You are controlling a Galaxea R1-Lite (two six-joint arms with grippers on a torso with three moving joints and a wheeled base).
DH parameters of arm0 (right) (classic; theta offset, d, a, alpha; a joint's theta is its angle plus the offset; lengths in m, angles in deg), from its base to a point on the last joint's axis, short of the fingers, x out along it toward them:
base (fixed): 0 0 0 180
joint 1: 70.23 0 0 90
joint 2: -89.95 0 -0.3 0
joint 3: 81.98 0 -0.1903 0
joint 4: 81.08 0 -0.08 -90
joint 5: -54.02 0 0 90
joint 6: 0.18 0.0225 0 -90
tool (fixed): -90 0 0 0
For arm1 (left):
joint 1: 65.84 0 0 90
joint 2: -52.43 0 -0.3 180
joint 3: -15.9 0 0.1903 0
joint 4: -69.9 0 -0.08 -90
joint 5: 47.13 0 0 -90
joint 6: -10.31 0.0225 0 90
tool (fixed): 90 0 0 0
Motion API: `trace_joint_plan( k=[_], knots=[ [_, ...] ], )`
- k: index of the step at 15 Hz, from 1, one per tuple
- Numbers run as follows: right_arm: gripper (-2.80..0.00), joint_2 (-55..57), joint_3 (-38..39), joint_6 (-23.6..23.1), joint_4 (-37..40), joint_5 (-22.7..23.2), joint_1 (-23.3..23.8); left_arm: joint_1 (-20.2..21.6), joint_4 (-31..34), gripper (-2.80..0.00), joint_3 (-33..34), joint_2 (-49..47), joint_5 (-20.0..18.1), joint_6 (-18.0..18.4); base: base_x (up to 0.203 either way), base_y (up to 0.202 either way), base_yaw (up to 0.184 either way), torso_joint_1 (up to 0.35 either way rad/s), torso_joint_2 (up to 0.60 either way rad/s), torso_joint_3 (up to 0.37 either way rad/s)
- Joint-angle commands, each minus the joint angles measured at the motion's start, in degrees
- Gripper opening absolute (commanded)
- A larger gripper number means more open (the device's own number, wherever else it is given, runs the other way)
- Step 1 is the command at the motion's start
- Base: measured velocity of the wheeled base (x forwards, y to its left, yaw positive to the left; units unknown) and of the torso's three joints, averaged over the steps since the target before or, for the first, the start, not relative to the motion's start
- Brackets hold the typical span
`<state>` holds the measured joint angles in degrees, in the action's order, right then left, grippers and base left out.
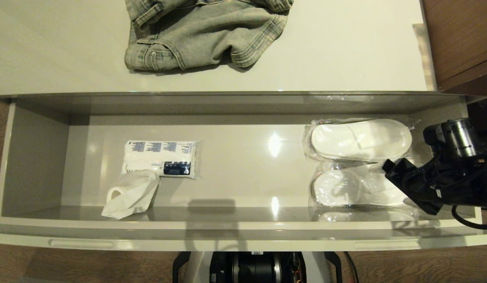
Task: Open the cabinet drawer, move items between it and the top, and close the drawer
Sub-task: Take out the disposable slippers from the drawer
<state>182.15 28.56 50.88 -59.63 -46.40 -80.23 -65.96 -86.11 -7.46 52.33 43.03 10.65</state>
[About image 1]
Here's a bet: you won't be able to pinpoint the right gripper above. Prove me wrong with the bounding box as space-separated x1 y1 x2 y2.
382 158 445 215

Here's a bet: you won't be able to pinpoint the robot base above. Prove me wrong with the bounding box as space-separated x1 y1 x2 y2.
172 251 343 283

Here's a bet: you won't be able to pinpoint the grey cabinet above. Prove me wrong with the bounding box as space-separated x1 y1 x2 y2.
0 0 439 97

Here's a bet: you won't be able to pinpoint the grey cabinet drawer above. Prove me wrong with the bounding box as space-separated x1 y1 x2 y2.
0 92 487 252

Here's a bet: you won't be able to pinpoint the white slippers in plastic bag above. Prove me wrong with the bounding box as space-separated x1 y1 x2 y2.
302 118 420 163
308 159 422 209

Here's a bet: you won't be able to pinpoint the brown wooden furniture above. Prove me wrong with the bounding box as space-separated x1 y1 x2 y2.
421 0 487 97

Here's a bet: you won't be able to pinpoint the light blue denim garment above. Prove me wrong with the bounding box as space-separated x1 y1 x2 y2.
124 0 295 73

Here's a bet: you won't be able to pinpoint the white tissue pack blue print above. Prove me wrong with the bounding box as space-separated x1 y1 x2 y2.
121 140 201 180

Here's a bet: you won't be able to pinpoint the black cable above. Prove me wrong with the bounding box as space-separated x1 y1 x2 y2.
343 251 360 283
451 205 487 231

